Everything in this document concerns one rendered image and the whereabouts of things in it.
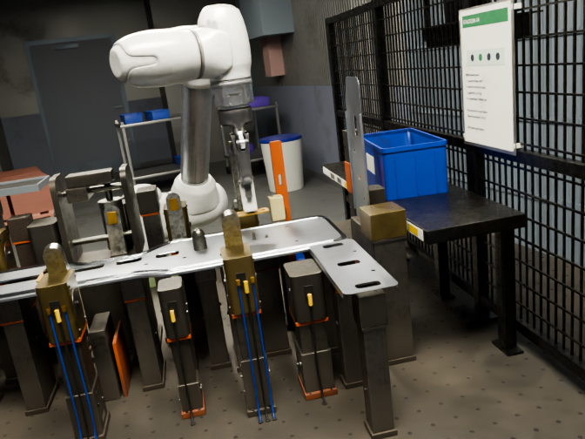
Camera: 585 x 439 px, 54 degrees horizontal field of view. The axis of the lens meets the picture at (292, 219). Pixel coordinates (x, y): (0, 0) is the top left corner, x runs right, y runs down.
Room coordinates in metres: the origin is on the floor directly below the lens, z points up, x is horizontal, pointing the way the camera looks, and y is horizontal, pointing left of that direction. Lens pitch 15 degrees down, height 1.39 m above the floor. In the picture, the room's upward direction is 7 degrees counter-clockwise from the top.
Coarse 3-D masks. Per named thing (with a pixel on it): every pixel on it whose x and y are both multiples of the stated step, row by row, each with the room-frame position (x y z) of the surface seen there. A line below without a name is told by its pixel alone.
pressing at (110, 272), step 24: (312, 216) 1.40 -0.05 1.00; (216, 240) 1.31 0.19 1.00; (264, 240) 1.26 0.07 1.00; (288, 240) 1.23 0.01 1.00; (312, 240) 1.21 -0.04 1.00; (336, 240) 1.20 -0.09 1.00; (72, 264) 1.26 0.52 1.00; (96, 264) 1.24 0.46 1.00; (144, 264) 1.20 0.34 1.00; (168, 264) 1.17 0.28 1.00; (192, 264) 1.15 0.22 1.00; (216, 264) 1.15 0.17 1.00; (0, 288) 1.16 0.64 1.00; (24, 288) 1.13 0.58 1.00
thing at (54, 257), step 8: (48, 248) 1.06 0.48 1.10; (56, 248) 1.06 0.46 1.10; (48, 256) 1.06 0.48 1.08; (56, 256) 1.06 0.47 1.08; (64, 256) 1.08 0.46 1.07; (48, 264) 1.07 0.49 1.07; (56, 264) 1.07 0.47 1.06; (64, 264) 1.07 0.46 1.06; (48, 272) 1.07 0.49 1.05; (56, 272) 1.07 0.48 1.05
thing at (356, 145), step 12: (348, 84) 1.33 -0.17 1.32; (348, 96) 1.34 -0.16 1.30; (348, 108) 1.35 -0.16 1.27; (360, 108) 1.25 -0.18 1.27; (348, 120) 1.36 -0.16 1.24; (360, 120) 1.25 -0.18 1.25; (348, 132) 1.36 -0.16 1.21; (360, 132) 1.25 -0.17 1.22; (348, 144) 1.36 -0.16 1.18; (360, 144) 1.28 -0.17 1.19; (360, 156) 1.28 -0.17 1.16; (360, 168) 1.29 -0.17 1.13; (360, 180) 1.30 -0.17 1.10; (360, 192) 1.31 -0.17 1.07; (360, 204) 1.32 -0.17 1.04
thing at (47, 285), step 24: (48, 288) 1.00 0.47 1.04; (72, 288) 1.04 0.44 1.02; (48, 312) 0.99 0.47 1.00; (72, 312) 1.01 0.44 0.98; (48, 336) 1.00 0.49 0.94; (72, 336) 1.00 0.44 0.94; (72, 360) 1.01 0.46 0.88; (72, 384) 1.01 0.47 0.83; (96, 384) 1.05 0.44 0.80; (72, 408) 1.00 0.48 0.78; (96, 408) 1.01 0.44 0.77; (96, 432) 1.00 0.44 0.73
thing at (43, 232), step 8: (32, 224) 1.38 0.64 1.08; (40, 224) 1.37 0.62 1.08; (48, 224) 1.36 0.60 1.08; (56, 224) 1.37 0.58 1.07; (32, 232) 1.35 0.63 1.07; (40, 232) 1.35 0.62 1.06; (48, 232) 1.36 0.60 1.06; (56, 232) 1.36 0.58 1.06; (32, 240) 1.35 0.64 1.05; (40, 240) 1.35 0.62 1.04; (48, 240) 1.36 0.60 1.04; (56, 240) 1.36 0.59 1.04; (32, 248) 1.35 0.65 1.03; (40, 248) 1.35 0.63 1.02; (40, 256) 1.35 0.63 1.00; (88, 336) 1.43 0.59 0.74
